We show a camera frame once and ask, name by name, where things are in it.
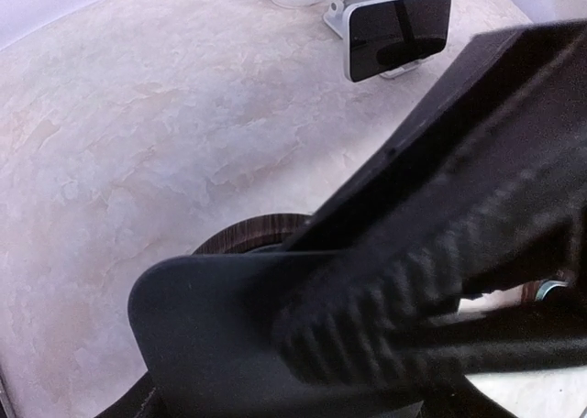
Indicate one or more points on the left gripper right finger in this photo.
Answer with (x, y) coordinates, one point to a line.
(386, 310)

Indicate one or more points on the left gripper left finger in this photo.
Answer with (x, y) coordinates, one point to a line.
(140, 401)

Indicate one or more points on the dark grey folding phone stand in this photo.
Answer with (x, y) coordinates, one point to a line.
(203, 322)

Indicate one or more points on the phone on white stand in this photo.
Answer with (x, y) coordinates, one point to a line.
(385, 35)

